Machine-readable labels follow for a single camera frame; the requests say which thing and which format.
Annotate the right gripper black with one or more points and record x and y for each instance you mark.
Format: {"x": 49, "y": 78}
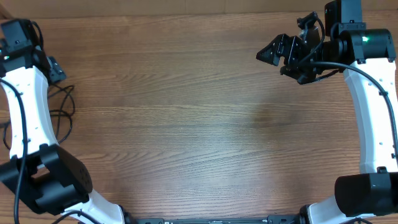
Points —
{"x": 292, "y": 48}

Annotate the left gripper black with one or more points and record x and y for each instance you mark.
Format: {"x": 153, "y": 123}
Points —
{"x": 58, "y": 73}

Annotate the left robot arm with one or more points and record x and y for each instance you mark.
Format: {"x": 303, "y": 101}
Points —
{"x": 40, "y": 173}

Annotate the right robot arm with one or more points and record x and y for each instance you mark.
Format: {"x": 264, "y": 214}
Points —
{"x": 341, "y": 43}

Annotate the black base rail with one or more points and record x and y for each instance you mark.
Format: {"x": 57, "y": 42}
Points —
{"x": 214, "y": 221}

